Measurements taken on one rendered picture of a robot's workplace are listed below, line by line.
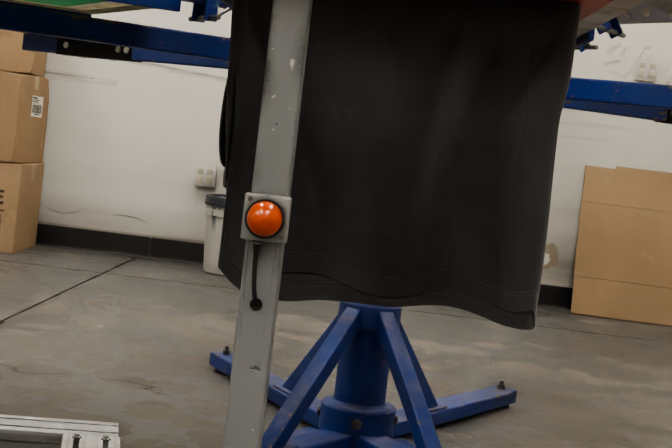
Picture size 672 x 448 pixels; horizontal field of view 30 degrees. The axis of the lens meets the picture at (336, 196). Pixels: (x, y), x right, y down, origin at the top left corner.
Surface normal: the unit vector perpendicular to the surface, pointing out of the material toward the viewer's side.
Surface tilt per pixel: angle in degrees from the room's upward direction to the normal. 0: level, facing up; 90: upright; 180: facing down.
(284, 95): 90
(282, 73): 90
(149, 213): 90
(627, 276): 78
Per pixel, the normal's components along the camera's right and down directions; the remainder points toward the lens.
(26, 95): 0.99, 0.04
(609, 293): -0.01, -0.21
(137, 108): -0.04, 0.05
